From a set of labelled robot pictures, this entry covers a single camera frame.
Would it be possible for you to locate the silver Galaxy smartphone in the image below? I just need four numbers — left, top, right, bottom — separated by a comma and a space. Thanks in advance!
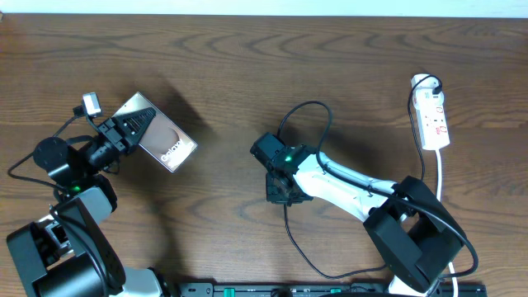
114, 92, 197, 172

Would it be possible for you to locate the black charger cable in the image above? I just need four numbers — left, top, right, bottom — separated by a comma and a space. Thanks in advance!
281, 73, 444, 281

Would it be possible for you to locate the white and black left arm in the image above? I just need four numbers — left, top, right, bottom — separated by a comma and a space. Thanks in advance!
7, 107, 176, 297

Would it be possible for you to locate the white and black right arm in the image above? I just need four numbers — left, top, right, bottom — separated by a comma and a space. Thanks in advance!
250, 133, 466, 296

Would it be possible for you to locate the white power strip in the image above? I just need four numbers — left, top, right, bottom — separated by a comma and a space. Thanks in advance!
411, 73, 450, 151

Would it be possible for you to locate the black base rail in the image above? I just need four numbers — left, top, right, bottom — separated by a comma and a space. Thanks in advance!
179, 281, 488, 297

